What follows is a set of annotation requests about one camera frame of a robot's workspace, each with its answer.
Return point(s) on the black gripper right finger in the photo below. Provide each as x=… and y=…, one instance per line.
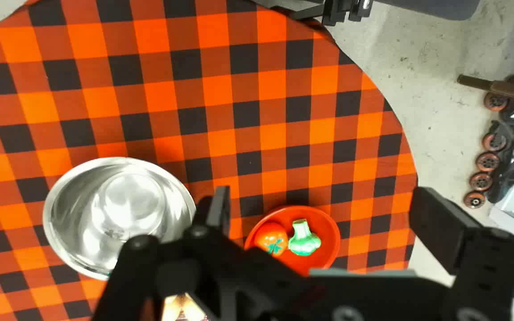
x=441, y=226

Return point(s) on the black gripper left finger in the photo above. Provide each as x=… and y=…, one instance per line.
x=218, y=208

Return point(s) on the orange tomato toy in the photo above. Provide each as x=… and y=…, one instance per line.
x=270, y=240

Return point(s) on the green vegetable toy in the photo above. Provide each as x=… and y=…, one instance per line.
x=304, y=242

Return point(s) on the silver metal bowl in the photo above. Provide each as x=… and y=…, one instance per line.
x=115, y=215

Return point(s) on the orange plastic bowl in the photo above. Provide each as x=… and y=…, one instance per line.
x=329, y=235

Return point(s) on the orange black checkered tablecloth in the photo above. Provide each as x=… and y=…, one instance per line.
x=179, y=90

